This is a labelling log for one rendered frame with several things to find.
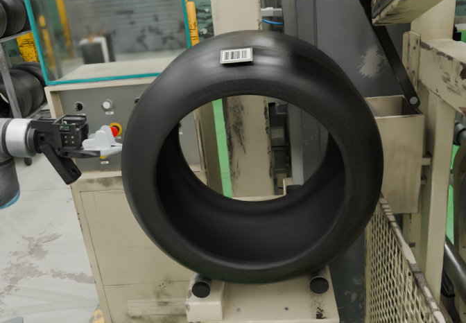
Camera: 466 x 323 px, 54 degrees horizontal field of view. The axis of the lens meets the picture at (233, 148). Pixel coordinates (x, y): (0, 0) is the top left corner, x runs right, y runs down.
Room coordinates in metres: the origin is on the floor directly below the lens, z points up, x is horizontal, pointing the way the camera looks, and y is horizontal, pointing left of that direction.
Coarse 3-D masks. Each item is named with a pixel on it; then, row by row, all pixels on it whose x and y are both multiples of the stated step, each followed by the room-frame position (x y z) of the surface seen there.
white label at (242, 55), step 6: (222, 54) 0.88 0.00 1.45; (228, 54) 0.88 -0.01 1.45; (234, 54) 0.88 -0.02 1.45; (240, 54) 0.88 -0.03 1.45; (246, 54) 0.87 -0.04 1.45; (222, 60) 0.87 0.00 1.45; (228, 60) 0.86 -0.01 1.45; (234, 60) 0.86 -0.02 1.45; (240, 60) 0.86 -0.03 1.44; (246, 60) 0.86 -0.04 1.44
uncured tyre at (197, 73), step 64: (192, 64) 0.90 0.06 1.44; (256, 64) 0.87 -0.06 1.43; (320, 64) 0.89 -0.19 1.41; (128, 128) 0.92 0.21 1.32; (128, 192) 0.91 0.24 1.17; (192, 192) 1.15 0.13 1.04; (320, 192) 1.11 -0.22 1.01; (192, 256) 0.87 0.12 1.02; (256, 256) 1.00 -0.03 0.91; (320, 256) 0.84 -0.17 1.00
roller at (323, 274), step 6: (318, 270) 0.90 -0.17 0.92; (324, 270) 0.90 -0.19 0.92; (312, 276) 0.88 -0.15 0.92; (318, 276) 0.88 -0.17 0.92; (324, 276) 0.88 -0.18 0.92; (312, 282) 0.87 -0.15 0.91; (318, 282) 0.87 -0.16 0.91; (324, 282) 0.86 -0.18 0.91; (312, 288) 0.87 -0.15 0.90; (318, 288) 0.87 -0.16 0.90; (324, 288) 0.86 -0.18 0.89
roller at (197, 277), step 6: (198, 276) 0.92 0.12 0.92; (204, 276) 0.92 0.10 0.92; (198, 282) 0.90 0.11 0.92; (204, 282) 0.90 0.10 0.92; (210, 282) 0.92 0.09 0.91; (192, 288) 0.90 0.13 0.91; (198, 288) 0.89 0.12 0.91; (204, 288) 0.89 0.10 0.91; (210, 288) 0.90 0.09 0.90; (198, 294) 0.89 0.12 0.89; (204, 294) 0.89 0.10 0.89
